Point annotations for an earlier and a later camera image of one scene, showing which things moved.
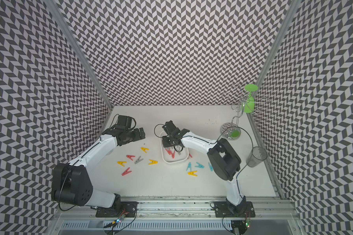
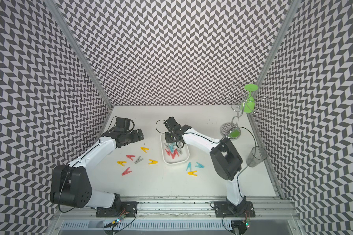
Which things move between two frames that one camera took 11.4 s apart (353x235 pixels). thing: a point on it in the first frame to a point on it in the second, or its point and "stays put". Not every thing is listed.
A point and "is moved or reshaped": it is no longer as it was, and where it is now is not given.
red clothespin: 130,156 stays put
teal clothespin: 210,166 is moved or reshaped
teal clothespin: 200,165 stays put
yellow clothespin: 144,149 stays put
